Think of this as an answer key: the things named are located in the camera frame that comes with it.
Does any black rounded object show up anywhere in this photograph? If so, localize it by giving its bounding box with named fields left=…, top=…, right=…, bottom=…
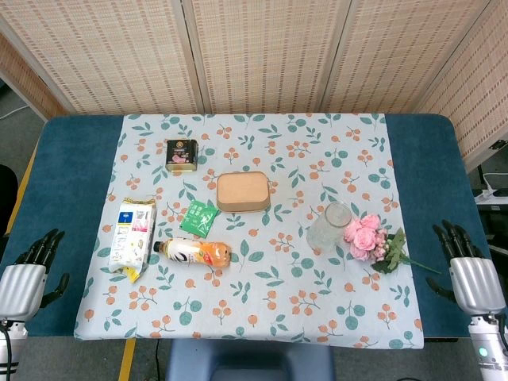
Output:
left=0, top=164, right=20, bottom=236

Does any brown lidded lunch box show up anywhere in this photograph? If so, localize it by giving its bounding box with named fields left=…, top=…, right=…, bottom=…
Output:
left=216, top=171, right=270, bottom=214

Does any blue velvet table cover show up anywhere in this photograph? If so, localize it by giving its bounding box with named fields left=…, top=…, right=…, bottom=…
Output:
left=0, top=114, right=499, bottom=339

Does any pink flower bouquet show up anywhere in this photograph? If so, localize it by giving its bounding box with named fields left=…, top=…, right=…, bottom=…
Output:
left=343, top=214, right=443, bottom=275

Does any white floor cable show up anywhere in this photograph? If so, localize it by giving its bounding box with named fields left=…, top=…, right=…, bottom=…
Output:
left=0, top=104, right=29, bottom=120

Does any black gold tea tin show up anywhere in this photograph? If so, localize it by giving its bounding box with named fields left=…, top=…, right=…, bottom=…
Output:
left=165, top=138, right=199, bottom=173

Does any orange drink plastic bottle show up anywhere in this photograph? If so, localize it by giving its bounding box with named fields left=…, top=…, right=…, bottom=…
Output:
left=152, top=237, right=233, bottom=270

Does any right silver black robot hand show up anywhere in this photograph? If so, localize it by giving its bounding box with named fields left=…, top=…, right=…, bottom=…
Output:
left=425, top=219, right=508, bottom=318

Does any white snack package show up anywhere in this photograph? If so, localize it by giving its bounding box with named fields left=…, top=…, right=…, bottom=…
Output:
left=108, top=196, right=158, bottom=284

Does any green tea sachet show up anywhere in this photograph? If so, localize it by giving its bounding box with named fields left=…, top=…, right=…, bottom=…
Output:
left=178, top=198, right=221, bottom=239

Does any blue padded chair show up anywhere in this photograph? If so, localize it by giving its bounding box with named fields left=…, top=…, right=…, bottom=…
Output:
left=165, top=339, right=335, bottom=381

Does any bamboo folding screen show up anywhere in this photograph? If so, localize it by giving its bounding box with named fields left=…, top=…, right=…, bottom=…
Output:
left=0, top=0, right=508, bottom=172

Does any floral leaf print tablecloth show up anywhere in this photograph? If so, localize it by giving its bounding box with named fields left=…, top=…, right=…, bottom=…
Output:
left=73, top=113, right=425, bottom=351

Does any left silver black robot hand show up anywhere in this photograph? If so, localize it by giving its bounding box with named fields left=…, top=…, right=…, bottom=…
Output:
left=0, top=228, right=71, bottom=321

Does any clear glass vase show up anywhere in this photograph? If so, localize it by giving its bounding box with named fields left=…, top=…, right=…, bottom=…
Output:
left=306, top=201, right=353, bottom=256

